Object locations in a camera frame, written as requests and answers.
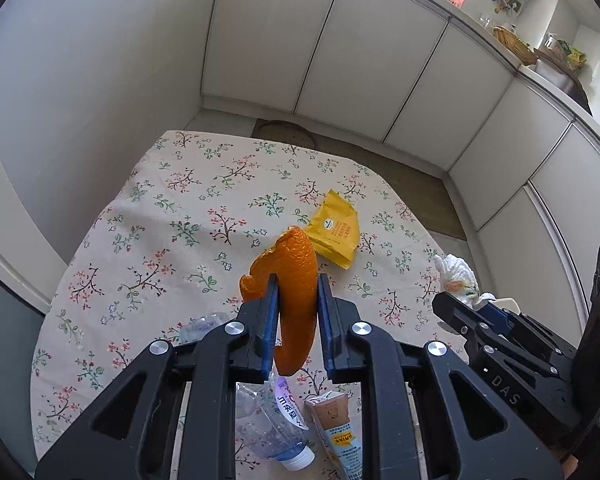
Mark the printed tissue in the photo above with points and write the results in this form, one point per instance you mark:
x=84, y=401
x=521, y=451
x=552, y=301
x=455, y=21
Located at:
x=455, y=270

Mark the brown woven floor mat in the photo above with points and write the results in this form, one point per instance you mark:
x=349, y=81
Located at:
x=420, y=195

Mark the small milk carton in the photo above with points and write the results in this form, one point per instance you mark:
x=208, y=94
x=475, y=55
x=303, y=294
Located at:
x=337, y=425

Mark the orange peel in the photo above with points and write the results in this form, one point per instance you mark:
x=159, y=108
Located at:
x=295, y=285

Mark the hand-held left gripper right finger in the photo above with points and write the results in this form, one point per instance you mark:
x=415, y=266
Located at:
x=326, y=320

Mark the white plastic bin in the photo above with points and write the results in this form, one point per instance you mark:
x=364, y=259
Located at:
x=507, y=304

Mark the yellow snack packet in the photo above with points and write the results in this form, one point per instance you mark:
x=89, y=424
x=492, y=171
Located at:
x=332, y=230

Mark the white kitchen countertop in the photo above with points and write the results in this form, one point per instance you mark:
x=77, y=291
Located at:
x=480, y=30

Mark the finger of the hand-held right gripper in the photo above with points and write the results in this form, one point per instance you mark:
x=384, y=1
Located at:
x=495, y=317
x=455, y=312

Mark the green and yellow food packets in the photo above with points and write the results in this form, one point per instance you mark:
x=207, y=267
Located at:
x=572, y=55

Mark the round woven mat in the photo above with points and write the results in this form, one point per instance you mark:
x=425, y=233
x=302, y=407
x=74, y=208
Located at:
x=285, y=132

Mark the crushed clear plastic bottle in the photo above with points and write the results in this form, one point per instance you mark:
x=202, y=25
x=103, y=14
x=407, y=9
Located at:
x=265, y=425

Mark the wicker basket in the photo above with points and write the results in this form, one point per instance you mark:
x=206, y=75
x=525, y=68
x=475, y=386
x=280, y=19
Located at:
x=515, y=45

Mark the metal tray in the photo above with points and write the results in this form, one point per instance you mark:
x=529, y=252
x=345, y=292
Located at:
x=555, y=75

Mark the floral tablecloth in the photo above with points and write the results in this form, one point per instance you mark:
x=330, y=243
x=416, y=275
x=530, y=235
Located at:
x=180, y=220

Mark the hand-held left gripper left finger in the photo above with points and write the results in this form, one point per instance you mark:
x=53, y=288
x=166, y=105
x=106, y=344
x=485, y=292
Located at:
x=270, y=320

